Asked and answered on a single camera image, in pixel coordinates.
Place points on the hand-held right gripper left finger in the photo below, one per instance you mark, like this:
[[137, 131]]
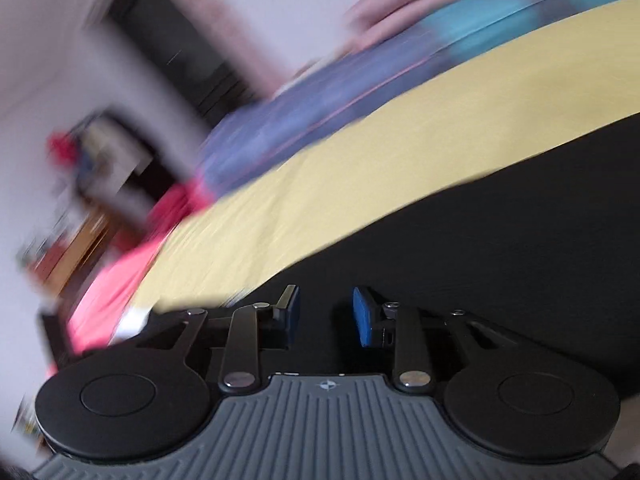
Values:
[[293, 312]]

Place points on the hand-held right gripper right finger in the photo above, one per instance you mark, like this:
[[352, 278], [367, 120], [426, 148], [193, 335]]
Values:
[[362, 315]]

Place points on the black knit pants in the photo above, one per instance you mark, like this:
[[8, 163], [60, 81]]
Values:
[[500, 235]]

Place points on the yellow quilted blanket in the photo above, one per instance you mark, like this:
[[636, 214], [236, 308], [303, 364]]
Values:
[[350, 175]]

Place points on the red folded cloth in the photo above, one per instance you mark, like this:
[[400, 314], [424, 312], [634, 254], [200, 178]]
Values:
[[180, 202]]

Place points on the pink bed sheet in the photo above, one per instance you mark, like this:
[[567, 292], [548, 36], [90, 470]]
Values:
[[110, 290]]

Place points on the blue plaid quilt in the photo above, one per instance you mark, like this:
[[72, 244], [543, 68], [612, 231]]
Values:
[[300, 125]]

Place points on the hanging clothes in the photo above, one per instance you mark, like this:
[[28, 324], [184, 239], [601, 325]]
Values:
[[100, 160]]

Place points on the dark window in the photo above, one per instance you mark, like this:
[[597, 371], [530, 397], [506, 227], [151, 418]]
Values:
[[175, 45]]

